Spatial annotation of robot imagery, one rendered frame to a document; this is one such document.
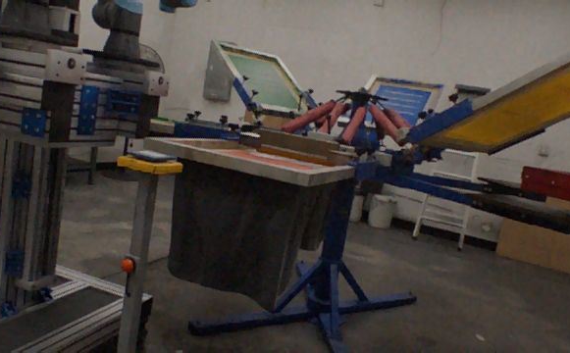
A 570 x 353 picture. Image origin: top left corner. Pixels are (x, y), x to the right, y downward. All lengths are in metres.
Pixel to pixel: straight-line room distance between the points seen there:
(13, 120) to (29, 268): 0.60
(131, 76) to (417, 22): 4.66
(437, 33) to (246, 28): 2.48
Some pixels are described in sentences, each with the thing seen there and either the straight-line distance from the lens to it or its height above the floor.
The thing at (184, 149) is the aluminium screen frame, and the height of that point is 0.98.
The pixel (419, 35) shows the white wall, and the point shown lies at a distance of 6.25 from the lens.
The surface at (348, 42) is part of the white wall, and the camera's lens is 6.42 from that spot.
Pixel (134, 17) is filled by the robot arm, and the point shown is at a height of 1.41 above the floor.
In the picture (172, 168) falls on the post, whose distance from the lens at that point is 1.43.
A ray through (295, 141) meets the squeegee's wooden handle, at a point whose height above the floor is 1.03.
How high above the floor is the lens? 1.15
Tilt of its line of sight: 8 degrees down
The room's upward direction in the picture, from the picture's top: 10 degrees clockwise
